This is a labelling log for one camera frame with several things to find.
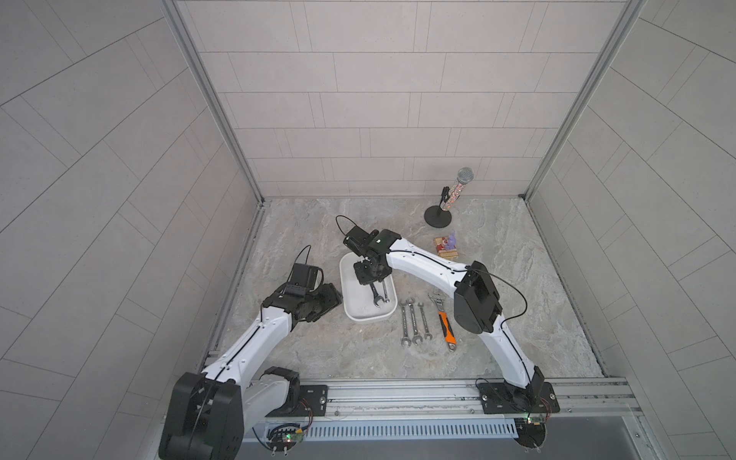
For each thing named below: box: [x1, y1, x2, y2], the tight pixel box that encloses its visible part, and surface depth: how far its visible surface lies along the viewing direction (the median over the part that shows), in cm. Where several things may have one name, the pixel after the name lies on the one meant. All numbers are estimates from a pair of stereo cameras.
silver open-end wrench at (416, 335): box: [407, 298, 424, 346], surface depth 86 cm
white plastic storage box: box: [339, 252, 399, 322], surface depth 88 cm
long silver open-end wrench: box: [399, 298, 412, 347], surface depth 86 cm
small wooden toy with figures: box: [435, 230, 460, 259], surface depth 101 cm
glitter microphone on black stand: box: [423, 166, 475, 229], surface depth 101 cm
